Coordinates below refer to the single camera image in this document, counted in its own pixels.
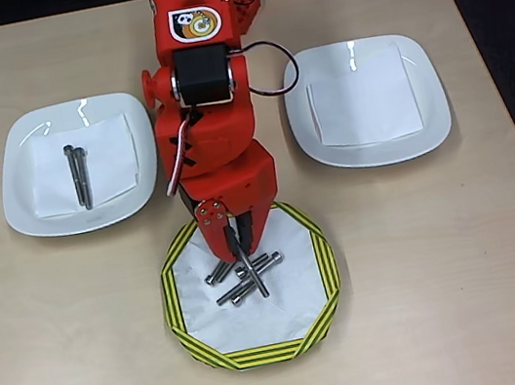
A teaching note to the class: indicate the yellow black striped paper dish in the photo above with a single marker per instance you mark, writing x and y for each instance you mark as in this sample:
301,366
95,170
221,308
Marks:
246,358

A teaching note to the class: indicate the white paper napkin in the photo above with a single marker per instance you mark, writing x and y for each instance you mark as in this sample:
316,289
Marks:
110,168
371,104

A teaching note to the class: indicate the red robot arm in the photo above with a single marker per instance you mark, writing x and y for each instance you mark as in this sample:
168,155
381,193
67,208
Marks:
218,135

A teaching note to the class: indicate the white square ceramic plate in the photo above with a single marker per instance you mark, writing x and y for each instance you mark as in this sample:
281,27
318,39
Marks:
434,123
23,212

